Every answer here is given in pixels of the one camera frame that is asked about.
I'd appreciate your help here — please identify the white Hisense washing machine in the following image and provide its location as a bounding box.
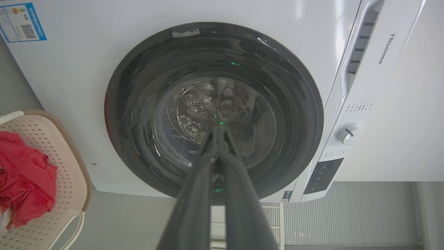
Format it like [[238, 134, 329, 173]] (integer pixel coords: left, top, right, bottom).
[[0, 0, 444, 203]]

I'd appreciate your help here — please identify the grey ribbed wall panel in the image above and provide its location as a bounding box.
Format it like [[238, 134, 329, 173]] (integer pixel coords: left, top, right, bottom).
[[284, 181, 420, 247]]

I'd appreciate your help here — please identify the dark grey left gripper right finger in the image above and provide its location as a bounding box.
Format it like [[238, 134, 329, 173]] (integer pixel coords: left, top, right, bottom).
[[218, 126, 280, 250]]

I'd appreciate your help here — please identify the red garment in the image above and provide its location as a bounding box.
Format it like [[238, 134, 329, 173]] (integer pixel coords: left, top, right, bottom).
[[0, 131, 58, 230]]

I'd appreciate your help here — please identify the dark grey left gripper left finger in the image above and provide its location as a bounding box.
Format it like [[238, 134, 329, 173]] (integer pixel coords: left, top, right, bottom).
[[157, 126, 220, 250]]

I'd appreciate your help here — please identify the dark round washing machine door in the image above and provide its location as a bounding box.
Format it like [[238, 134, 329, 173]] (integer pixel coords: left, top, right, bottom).
[[104, 22, 324, 205]]

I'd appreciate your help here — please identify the blue energy label sticker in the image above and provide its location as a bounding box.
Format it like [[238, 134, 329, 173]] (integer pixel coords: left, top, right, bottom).
[[0, 3, 47, 43]]

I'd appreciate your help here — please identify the white detergent drawer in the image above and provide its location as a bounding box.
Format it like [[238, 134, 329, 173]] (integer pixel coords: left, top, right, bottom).
[[340, 0, 385, 99]]

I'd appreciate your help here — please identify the beige perforated laundry basket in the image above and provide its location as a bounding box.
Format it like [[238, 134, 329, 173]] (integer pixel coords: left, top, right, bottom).
[[0, 109, 92, 250]]

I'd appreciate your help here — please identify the white washing machine dial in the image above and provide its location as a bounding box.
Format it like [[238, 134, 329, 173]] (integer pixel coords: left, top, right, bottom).
[[336, 124, 363, 146]]

